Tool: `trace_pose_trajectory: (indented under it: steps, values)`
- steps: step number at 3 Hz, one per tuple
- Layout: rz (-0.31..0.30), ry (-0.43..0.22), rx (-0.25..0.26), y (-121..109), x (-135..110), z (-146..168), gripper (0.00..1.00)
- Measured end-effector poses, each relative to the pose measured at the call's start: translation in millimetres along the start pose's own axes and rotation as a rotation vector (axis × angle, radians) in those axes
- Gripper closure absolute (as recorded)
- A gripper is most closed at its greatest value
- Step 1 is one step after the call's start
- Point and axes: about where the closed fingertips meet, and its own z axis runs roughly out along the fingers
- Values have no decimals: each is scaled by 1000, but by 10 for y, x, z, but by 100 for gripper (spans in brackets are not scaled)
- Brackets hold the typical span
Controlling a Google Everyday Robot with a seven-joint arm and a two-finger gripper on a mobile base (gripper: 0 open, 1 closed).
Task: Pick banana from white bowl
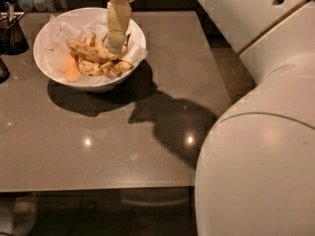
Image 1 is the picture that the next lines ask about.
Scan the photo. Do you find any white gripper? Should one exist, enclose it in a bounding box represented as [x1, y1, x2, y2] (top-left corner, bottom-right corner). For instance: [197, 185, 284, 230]
[107, 0, 135, 54]

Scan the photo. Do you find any long spotted banana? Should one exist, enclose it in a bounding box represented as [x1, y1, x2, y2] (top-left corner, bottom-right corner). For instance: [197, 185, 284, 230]
[66, 36, 129, 63]

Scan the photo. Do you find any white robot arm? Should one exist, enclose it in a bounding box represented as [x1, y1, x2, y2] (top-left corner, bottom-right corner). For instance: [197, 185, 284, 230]
[195, 0, 315, 236]

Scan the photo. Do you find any white ceramic bowl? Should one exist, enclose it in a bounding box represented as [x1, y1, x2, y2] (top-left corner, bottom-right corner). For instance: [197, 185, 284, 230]
[32, 7, 148, 93]

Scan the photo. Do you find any white paper liner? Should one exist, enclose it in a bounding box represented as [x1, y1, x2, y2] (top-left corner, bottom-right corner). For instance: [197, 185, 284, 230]
[45, 13, 150, 87]

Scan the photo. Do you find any black mesh utensil holder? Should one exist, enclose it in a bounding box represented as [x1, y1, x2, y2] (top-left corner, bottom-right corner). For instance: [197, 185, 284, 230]
[0, 2, 29, 55]

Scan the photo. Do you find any dark round object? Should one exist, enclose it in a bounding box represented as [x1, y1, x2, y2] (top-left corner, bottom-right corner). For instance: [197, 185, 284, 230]
[0, 58, 10, 84]

